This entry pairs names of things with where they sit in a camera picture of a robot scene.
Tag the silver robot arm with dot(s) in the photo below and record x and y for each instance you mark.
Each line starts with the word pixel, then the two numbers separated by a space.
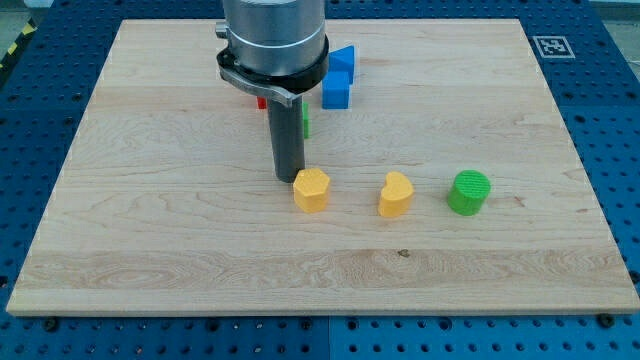
pixel 276 49

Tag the blue cube block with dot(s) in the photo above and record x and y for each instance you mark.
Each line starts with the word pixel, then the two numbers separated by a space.
pixel 335 90

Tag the yellow hexagon block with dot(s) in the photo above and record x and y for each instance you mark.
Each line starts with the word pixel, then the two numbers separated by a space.
pixel 311 190

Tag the green block behind rod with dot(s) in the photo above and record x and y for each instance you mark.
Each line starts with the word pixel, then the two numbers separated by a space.
pixel 306 120

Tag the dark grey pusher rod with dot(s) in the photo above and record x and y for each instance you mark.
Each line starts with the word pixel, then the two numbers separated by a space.
pixel 287 138

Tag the yellow heart block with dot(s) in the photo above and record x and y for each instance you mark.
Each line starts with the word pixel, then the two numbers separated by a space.
pixel 396 195

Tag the blue triangle block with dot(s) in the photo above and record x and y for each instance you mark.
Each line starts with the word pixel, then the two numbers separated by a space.
pixel 343 60

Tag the wooden board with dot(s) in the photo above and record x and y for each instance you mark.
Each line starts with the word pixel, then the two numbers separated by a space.
pixel 167 203

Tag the green cylinder block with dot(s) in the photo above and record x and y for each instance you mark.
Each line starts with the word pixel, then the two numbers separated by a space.
pixel 468 193

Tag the white fiducial marker tag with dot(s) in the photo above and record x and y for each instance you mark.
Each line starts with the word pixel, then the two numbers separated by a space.
pixel 553 47

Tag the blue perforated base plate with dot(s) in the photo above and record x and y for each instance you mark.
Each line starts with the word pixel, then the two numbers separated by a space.
pixel 46 94

